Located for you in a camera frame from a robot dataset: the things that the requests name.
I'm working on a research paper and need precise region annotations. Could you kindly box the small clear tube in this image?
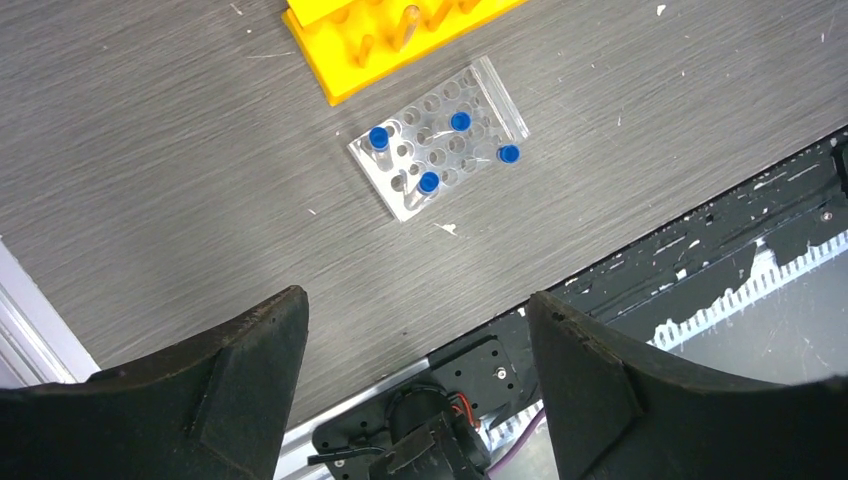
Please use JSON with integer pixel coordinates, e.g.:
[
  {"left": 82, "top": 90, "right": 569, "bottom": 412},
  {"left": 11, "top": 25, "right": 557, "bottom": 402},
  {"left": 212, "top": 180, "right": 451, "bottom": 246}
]
[{"left": 472, "top": 143, "right": 522, "bottom": 164}]

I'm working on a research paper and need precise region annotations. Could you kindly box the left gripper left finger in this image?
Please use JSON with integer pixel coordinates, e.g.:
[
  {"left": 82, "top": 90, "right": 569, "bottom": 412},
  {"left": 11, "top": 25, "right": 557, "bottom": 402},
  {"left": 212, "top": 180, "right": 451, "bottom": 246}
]
[{"left": 1, "top": 286, "right": 309, "bottom": 479}]

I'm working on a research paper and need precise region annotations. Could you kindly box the yellow test tube rack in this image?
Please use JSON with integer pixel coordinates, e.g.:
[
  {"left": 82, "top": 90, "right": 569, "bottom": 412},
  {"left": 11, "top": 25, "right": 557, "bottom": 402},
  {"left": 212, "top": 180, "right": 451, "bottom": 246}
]
[{"left": 281, "top": 0, "right": 524, "bottom": 106}]

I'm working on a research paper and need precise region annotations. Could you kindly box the blue capped tube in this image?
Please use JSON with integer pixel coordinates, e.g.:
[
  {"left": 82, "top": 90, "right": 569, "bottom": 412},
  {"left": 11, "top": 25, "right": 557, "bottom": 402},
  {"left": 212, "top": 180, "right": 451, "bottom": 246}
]
[
  {"left": 367, "top": 126, "right": 393, "bottom": 172},
  {"left": 417, "top": 110, "right": 472, "bottom": 146},
  {"left": 404, "top": 171, "right": 441, "bottom": 211}
]

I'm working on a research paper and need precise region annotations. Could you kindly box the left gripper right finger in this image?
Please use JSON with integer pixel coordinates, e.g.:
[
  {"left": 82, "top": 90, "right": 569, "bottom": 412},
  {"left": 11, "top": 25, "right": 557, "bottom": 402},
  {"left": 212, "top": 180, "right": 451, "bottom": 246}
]
[{"left": 527, "top": 291, "right": 847, "bottom": 479}]

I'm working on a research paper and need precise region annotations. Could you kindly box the clear well plate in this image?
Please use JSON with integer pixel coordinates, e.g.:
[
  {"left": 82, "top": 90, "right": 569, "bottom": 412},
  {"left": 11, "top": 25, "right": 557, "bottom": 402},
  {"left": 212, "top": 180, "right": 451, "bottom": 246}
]
[{"left": 347, "top": 56, "right": 530, "bottom": 222}]

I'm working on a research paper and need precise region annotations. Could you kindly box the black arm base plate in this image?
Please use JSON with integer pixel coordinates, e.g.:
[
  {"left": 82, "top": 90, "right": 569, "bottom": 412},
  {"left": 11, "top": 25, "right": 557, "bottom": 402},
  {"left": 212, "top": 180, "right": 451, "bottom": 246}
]
[{"left": 311, "top": 125, "right": 848, "bottom": 480}]

